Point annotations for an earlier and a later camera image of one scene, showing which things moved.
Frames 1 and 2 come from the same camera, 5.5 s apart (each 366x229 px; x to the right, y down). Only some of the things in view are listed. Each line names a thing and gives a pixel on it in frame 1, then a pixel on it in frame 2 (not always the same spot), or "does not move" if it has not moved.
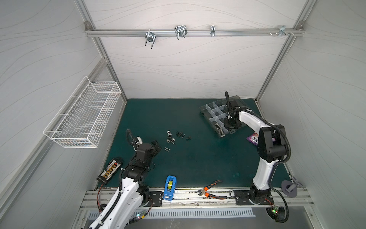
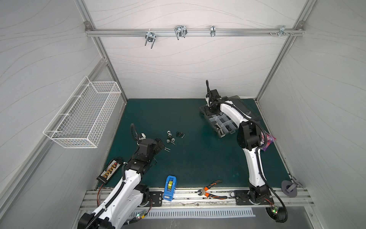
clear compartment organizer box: x=223 y=114 does not move
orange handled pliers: x=203 y=192 does not move
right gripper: x=228 y=124 -> x=210 y=94
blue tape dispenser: x=169 y=188 does not move
